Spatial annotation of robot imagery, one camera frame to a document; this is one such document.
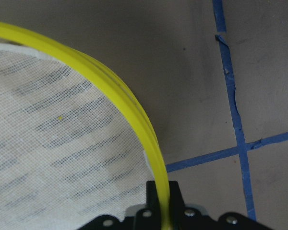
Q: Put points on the yellow-rimmed steamer layer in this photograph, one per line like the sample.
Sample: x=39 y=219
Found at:
x=116 y=90

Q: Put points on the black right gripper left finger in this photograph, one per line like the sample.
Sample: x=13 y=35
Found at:
x=148 y=217

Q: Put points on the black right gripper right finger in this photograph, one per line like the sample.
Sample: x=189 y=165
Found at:
x=183 y=216

